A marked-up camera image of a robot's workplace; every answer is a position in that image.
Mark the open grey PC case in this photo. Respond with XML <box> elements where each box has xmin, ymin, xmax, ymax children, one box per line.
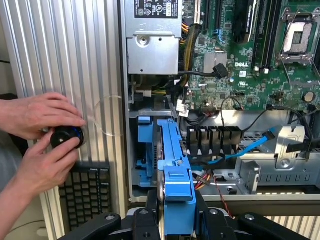
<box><xmin>117</xmin><ymin>0</ymin><xmax>320</xmax><ymax>218</ymax></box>

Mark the white wire label tag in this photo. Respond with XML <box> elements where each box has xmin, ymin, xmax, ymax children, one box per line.
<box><xmin>174</xmin><ymin>99</ymin><xmax>190</xmax><ymax>118</ymax></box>

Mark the black wire with wide plug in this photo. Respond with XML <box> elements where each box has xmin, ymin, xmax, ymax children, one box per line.
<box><xmin>177</xmin><ymin>62</ymin><xmax>230</xmax><ymax>80</ymax></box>

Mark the grey power supply unit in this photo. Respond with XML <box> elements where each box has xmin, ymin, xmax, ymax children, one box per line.
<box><xmin>123</xmin><ymin>0</ymin><xmax>185</xmax><ymax>76</ymax></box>

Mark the person's trunk grey shirt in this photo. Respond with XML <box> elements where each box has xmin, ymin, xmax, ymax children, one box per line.
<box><xmin>0</xmin><ymin>129</ymin><xmax>26</xmax><ymax>193</ymax></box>

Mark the black wire beside motherboard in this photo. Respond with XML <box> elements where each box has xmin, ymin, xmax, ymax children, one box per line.
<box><xmin>239</xmin><ymin>104</ymin><xmax>320</xmax><ymax>151</ymax></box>

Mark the person's left hand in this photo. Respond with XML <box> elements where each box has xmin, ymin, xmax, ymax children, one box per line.
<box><xmin>0</xmin><ymin>91</ymin><xmax>87</xmax><ymax>141</ymax></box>

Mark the white expansion slot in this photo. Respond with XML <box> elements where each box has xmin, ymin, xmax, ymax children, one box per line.
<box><xmin>192</xmin><ymin>0</ymin><xmax>201</xmax><ymax>30</ymax></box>

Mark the grey metal drive cage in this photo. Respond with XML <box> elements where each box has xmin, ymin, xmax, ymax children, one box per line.
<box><xmin>236</xmin><ymin>109</ymin><xmax>320</xmax><ymax>196</ymax></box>

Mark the person's right hand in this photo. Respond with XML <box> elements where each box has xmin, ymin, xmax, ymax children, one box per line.
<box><xmin>14</xmin><ymin>134</ymin><xmax>81</xmax><ymax>199</ymax></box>

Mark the black RAM slot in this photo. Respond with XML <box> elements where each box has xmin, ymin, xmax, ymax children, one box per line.
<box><xmin>261</xmin><ymin>0</ymin><xmax>276</xmax><ymax>75</ymax></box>
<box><xmin>251</xmin><ymin>0</ymin><xmax>263</xmax><ymax>73</ymax></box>

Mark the black graphics card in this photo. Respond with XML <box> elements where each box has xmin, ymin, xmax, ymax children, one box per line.
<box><xmin>231</xmin><ymin>0</ymin><xmax>256</xmax><ymax>45</ymax></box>

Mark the coin cell battery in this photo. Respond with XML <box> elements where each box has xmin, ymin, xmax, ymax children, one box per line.
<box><xmin>303</xmin><ymin>91</ymin><xmax>316</xmax><ymax>103</ymax></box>

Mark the silver chipset heat sink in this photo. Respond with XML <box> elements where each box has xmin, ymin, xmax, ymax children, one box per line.
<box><xmin>203</xmin><ymin>51</ymin><xmax>229</xmax><ymax>74</ymax></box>

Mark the blue SATA wire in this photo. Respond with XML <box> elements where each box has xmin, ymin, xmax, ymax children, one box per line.
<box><xmin>207</xmin><ymin>126</ymin><xmax>278</xmax><ymax>166</ymax></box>

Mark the braided black yellow wire bundle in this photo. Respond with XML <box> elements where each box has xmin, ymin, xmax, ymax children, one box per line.
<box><xmin>183</xmin><ymin>23</ymin><xmax>203</xmax><ymax>73</ymax></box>

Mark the green Dell motherboard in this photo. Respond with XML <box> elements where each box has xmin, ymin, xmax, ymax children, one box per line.
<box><xmin>178</xmin><ymin>0</ymin><xmax>320</xmax><ymax>112</ymax></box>

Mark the black keyboard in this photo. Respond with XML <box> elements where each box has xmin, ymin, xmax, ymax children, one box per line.
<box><xmin>58</xmin><ymin>163</ymin><xmax>112</xmax><ymax>232</ymax></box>

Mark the black expansion slot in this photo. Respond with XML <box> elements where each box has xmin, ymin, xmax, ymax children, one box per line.
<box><xmin>214</xmin><ymin>0</ymin><xmax>223</xmax><ymax>30</ymax></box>
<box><xmin>203</xmin><ymin>0</ymin><xmax>212</xmax><ymax>32</ymax></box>

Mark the red black twisted wire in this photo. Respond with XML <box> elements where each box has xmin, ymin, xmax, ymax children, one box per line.
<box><xmin>211</xmin><ymin>174</ymin><xmax>235</xmax><ymax>218</ymax></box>

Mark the CPU socket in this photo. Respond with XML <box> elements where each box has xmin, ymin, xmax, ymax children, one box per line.
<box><xmin>274</xmin><ymin>7</ymin><xmax>317</xmax><ymax>67</ymax></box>

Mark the white plastic wire plug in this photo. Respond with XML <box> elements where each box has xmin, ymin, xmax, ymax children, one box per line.
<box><xmin>134</xmin><ymin>89</ymin><xmax>153</xmax><ymax>104</ymax></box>

